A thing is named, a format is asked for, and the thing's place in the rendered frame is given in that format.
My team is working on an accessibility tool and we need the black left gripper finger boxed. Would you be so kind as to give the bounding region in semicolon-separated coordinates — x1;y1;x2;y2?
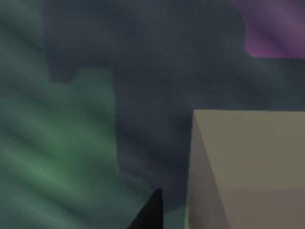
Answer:
126;187;164;229

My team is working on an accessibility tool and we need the beige box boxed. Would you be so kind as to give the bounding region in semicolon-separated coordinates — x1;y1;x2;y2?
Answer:
184;109;305;229

